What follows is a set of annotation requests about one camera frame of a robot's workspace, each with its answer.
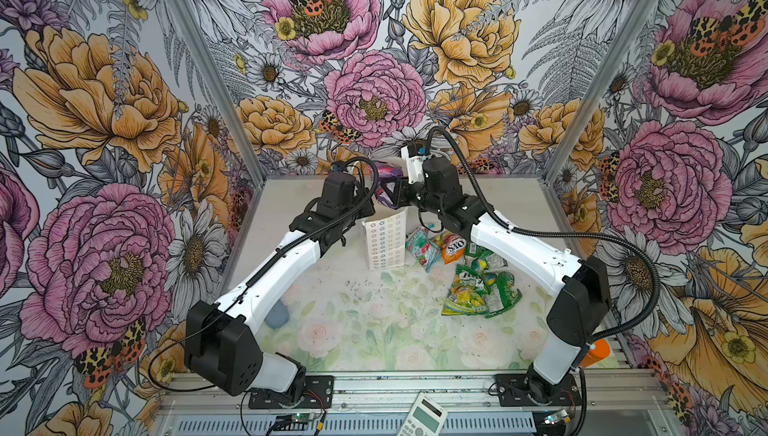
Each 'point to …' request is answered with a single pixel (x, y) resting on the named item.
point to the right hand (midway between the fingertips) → (384, 192)
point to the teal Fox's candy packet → (423, 248)
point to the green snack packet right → (502, 295)
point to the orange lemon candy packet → (453, 248)
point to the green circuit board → (294, 422)
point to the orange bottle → (598, 353)
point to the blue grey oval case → (278, 315)
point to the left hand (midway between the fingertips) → (368, 204)
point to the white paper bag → (386, 237)
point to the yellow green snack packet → (468, 296)
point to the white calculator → (425, 418)
